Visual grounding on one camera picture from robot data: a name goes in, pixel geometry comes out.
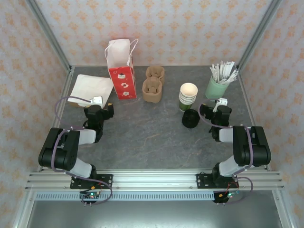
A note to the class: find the brown cardboard carrier stack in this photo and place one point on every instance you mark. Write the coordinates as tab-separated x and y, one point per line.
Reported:
152	99

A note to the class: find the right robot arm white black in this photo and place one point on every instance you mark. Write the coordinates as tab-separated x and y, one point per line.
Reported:
261	147

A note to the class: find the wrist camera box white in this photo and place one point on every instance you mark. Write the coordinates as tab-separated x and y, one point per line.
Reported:
97	101
222	101

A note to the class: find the aluminium frame post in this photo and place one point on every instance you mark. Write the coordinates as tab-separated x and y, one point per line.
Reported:
257	35
53	40

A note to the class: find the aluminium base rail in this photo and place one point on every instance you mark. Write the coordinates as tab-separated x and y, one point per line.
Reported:
154	180

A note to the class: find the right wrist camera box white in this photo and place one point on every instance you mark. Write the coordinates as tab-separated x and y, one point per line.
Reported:
222	101

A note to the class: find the red paper gift bag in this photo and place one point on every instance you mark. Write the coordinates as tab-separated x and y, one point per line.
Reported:
123	83

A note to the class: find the aluminium lower frame bar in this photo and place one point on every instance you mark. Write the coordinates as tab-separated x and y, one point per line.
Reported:
282	213
20	223

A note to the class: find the black plastic cup lid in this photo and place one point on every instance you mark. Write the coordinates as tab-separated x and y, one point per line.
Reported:
191	116

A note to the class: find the brown cardboard cup carrier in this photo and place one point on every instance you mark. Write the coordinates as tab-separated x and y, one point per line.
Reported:
154	84

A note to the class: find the mint green straw holder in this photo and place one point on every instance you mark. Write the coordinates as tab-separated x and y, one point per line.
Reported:
217	91

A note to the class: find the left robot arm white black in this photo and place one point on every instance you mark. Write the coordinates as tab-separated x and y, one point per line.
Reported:
59	152

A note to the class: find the green paper cup stack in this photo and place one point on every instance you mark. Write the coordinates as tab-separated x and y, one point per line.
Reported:
186	105

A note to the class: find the white wrapped straw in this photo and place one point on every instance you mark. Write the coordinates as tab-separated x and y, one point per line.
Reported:
213	74
222	70
231	69
231	76
216	71
227	70

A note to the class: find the grey metal panel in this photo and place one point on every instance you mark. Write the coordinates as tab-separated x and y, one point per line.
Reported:
152	216

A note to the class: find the small circuit board green LED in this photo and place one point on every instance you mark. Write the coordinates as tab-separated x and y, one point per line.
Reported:
91	195
229	195

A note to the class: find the white paper napkin stack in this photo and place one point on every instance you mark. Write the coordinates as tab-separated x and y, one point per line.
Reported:
90	85

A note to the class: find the brown napkin tray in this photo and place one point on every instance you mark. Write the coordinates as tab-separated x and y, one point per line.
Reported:
76	105

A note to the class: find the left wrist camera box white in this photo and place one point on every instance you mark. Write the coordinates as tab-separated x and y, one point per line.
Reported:
97	101

